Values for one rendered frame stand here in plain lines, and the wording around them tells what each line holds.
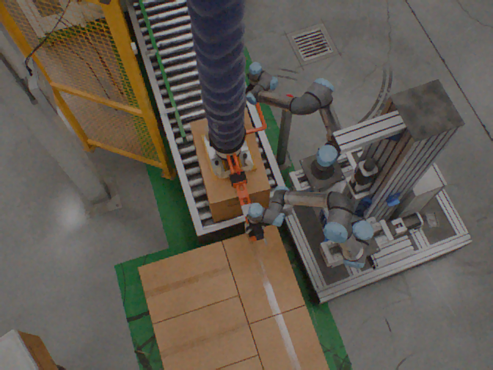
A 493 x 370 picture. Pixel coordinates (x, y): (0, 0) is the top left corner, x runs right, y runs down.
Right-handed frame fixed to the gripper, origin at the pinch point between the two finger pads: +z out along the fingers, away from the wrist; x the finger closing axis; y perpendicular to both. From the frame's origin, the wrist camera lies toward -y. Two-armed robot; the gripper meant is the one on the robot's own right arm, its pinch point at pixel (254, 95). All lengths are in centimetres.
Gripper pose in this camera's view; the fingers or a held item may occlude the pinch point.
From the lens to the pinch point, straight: 348.9
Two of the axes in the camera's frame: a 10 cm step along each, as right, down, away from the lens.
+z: 0.0, 3.7, 9.3
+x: 9.6, -2.6, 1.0
